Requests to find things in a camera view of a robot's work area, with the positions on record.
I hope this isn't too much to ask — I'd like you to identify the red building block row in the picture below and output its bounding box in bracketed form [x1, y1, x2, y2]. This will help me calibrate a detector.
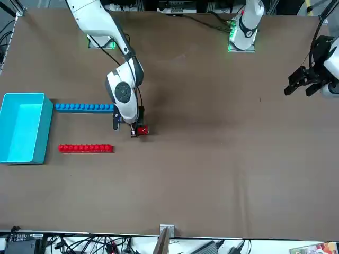
[58, 143, 115, 154]

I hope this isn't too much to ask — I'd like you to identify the red toy car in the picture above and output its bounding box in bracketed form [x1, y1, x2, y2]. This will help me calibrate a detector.
[134, 126, 150, 137]

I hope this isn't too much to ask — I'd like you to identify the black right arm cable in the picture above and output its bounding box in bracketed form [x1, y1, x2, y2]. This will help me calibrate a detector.
[88, 34, 145, 109]

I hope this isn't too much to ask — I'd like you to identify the cyan plastic bin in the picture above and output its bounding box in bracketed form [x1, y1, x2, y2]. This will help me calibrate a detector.
[0, 92, 55, 165]

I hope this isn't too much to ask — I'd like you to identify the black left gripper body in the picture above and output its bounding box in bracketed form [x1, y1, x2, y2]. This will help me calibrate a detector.
[304, 35, 334, 86]

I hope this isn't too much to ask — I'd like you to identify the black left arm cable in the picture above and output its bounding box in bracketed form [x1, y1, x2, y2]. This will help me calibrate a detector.
[308, 0, 339, 70]

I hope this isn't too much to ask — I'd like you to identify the blue building block row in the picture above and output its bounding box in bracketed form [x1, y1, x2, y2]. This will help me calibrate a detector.
[55, 102, 116, 114]

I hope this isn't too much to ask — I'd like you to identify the grey power adapter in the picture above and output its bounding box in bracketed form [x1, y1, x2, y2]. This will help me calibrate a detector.
[190, 240, 225, 254]

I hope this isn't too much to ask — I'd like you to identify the aluminium camera stand post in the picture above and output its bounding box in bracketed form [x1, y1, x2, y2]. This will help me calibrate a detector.
[153, 223, 176, 254]

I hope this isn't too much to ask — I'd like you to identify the silver slotted table edge rail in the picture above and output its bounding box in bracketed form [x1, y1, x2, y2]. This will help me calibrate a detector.
[0, 6, 28, 77]

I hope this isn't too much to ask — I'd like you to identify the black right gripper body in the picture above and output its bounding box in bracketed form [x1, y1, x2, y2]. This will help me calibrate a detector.
[136, 105, 146, 128]

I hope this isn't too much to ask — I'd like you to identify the colourful printed packet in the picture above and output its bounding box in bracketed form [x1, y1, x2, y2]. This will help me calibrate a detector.
[289, 241, 336, 254]

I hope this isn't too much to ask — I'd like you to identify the grey control box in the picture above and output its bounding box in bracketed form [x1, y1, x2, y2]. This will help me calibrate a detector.
[157, 0, 198, 14]

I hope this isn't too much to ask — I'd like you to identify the black plug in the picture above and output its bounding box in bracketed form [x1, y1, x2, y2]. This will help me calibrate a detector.
[227, 239, 246, 254]

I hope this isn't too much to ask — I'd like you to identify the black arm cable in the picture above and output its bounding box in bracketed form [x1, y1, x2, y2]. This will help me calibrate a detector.
[88, 34, 145, 109]
[308, 0, 339, 70]

